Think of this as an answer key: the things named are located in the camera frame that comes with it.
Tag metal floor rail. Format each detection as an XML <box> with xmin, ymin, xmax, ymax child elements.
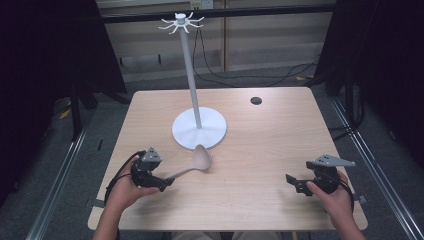
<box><xmin>329</xmin><ymin>95</ymin><xmax>424</xmax><ymax>240</ymax></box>
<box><xmin>25</xmin><ymin>108</ymin><xmax>98</xmax><ymax>240</ymax></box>

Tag person's right hand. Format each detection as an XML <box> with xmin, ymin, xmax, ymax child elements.
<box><xmin>305</xmin><ymin>170</ymin><xmax>355</xmax><ymax>218</ymax></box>

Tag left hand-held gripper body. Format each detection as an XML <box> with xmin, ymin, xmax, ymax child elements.
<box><xmin>130</xmin><ymin>146</ymin><xmax>164</xmax><ymax>188</ymax></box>

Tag black horizontal bar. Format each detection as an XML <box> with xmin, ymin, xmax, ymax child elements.
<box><xmin>100</xmin><ymin>3</ymin><xmax>337</xmax><ymax>25</ymax></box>

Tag black metal stand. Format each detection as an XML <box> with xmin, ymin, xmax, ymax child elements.
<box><xmin>67</xmin><ymin>81</ymin><xmax>99</xmax><ymax>142</ymax></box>

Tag beige ladle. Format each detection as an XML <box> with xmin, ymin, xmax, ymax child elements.
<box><xmin>165</xmin><ymin>143</ymin><xmax>213</xmax><ymax>181</ymax></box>

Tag person's left hand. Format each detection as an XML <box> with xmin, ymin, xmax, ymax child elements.
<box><xmin>105</xmin><ymin>158</ymin><xmax>161</xmax><ymax>212</ymax></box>

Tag black floor cables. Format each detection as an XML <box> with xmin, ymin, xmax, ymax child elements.
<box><xmin>191</xmin><ymin>26</ymin><xmax>322</xmax><ymax>89</ymax></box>

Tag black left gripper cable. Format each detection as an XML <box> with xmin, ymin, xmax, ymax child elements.
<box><xmin>103</xmin><ymin>150</ymin><xmax>148</xmax><ymax>205</ymax></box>

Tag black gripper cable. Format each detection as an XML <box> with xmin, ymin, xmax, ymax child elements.
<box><xmin>333</xmin><ymin>172</ymin><xmax>356</xmax><ymax>214</ymax></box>
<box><xmin>103</xmin><ymin>150</ymin><xmax>148</xmax><ymax>205</ymax></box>

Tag white hook stand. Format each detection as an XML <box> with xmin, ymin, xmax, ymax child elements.
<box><xmin>157</xmin><ymin>12</ymin><xmax>229</xmax><ymax>151</ymax></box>

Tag white wall socket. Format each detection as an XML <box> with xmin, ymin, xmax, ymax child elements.
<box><xmin>189</xmin><ymin>0</ymin><xmax>215</xmax><ymax>11</ymax></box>

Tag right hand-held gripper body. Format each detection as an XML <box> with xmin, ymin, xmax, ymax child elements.
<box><xmin>305</xmin><ymin>153</ymin><xmax>357</xmax><ymax>195</ymax></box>

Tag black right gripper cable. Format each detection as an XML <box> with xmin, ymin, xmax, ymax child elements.
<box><xmin>333</xmin><ymin>172</ymin><xmax>356</xmax><ymax>214</ymax></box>

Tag black curtain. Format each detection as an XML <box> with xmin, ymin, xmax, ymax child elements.
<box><xmin>313</xmin><ymin>0</ymin><xmax>424</xmax><ymax>169</ymax></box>
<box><xmin>0</xmin><ymin>0</ymin><xmax>128</xmax><ymax>208</ymax></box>

